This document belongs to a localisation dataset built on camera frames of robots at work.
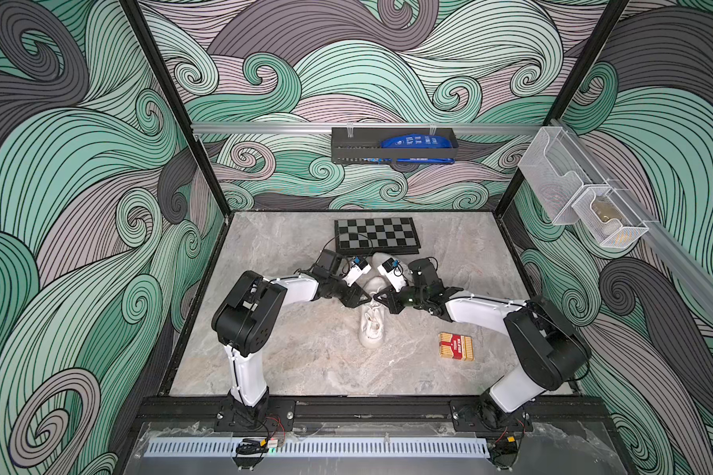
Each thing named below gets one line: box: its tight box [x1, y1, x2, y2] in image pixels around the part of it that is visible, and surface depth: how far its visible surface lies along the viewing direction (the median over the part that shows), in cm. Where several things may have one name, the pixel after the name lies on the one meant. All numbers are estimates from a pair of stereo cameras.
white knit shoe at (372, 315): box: [359, 277, 389, 349], surface depth 86 cm
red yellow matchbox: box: [438, 331, 475, 362], surface depth 85 cm
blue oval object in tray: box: [380, 133, 453, 149], surface depth 94 cm
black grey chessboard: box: [334, 216, 421, 257], surface depth 109 cm
